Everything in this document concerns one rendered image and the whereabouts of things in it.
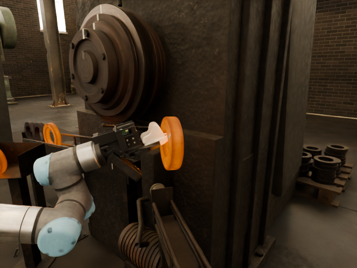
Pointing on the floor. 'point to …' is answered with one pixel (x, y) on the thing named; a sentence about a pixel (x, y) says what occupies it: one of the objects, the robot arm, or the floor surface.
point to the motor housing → (143, 254)
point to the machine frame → (209, 122)
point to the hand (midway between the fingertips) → (170, 136)
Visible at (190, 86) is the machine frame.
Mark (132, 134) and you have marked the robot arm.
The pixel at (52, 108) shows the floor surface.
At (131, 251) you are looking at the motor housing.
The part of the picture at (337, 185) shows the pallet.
